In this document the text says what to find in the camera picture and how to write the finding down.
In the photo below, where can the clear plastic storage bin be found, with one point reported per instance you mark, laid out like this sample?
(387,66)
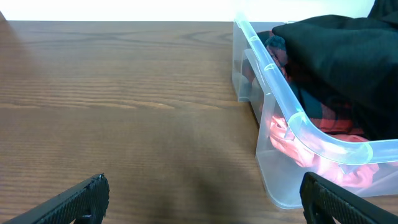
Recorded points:
(257,79)

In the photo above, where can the coral pink garment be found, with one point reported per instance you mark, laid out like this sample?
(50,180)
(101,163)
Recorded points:
(343,175)

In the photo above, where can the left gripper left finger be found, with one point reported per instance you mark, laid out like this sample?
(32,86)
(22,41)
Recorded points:
(86,202)

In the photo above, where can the large black garment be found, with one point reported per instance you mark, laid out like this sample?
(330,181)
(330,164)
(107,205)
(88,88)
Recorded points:
(357,57)

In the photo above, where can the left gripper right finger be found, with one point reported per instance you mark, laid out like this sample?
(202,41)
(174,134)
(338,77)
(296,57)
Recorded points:
(327,203)

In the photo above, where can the red navy plaid shirt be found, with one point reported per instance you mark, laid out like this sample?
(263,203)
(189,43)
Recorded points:
(328,110)

